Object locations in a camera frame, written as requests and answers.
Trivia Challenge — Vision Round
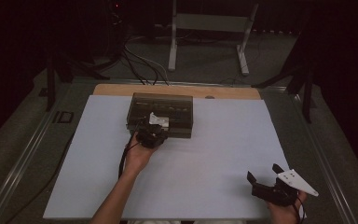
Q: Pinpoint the black tripod stand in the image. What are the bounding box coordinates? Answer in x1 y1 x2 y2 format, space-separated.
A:
251 59 316 124
45 52 110 113

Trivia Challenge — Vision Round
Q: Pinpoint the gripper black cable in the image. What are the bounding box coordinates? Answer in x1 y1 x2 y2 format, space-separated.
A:
118 119 145 180
292 195 306 224

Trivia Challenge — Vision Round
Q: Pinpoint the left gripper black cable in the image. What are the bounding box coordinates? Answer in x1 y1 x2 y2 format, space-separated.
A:
118 119 145 180

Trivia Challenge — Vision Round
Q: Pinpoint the smoky transparent drawer organizer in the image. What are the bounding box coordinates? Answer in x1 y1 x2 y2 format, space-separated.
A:
126 92 194 139

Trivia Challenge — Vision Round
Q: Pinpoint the wooden table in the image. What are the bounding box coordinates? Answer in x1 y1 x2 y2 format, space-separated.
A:
92 83 261 101

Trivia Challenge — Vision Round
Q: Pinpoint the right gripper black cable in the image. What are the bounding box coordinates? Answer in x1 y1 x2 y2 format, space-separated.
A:
292 195 306 224

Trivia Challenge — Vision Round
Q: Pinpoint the aluminium frame rail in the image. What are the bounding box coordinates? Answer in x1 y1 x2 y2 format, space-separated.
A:
0 106 63 224
293 92 358 224

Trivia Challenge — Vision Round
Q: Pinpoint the grey metal stand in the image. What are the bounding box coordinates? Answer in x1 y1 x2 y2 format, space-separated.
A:
167 0 259 77

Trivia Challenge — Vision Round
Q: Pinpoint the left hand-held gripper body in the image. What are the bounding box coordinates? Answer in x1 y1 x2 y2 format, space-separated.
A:
135 111 171 149

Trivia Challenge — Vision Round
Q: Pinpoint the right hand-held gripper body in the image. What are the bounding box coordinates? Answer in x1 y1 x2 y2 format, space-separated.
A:
251 168 320 207

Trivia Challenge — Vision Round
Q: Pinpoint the small black rectangular frame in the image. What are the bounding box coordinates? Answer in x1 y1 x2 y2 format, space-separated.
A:
52 110 75 124

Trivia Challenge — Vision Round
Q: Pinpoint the white table mat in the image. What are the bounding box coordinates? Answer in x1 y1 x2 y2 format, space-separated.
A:
42 94 307 220

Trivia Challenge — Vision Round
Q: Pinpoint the person's left hand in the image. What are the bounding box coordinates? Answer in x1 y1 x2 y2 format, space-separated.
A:
124 134 160 177

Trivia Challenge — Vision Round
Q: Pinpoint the black floor cable bundle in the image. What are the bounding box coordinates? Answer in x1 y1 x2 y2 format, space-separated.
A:
120 43 171 87

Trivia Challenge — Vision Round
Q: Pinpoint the person's right hand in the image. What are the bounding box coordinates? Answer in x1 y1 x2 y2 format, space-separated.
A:
266 189 308 224

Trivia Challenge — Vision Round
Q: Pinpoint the dark equipment rack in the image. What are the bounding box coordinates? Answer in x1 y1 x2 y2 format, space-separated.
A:
99 0 129 63

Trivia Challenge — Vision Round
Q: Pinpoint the white floor cable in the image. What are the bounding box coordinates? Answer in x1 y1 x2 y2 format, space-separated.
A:
127 36 170 82

